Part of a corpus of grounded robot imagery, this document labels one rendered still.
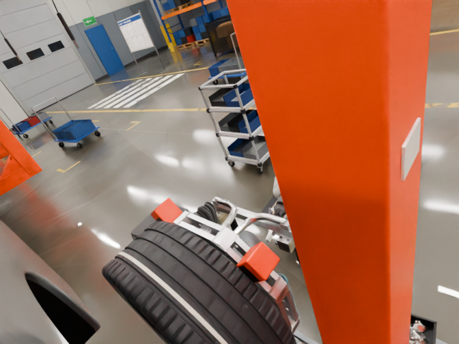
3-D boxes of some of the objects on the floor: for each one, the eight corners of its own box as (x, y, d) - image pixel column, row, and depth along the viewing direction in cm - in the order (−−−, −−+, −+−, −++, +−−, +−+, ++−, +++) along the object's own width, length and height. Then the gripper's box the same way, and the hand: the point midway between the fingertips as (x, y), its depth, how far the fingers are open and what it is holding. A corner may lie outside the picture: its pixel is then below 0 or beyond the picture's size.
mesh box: (214, 56, 906) (204, 25, 854) (229, 47, 955) (219, 17, 904) (246, 51, 828) (236, 16, 776) (259, 41, 877) (251, 7, 826)
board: (136, 77, 1058) (109, 22, 955) (146, 72, 1086) (121, 18, 983) (160, 74, 962) (133, 11, 859) (171, 68, 991) (145, 7, 887)
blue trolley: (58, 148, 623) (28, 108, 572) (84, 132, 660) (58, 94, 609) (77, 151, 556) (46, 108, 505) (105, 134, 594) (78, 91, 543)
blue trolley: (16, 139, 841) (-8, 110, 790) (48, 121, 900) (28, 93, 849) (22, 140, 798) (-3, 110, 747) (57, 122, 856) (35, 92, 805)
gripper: (272, 193, 144) (253, 234, 135) (295, 197, 136) (276, 241, 127) (276, 201, 149) (259, 241, 140) (299, 205, 141) (282, 248, 132)
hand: (270, 234), depth 135 cm, fingers closed
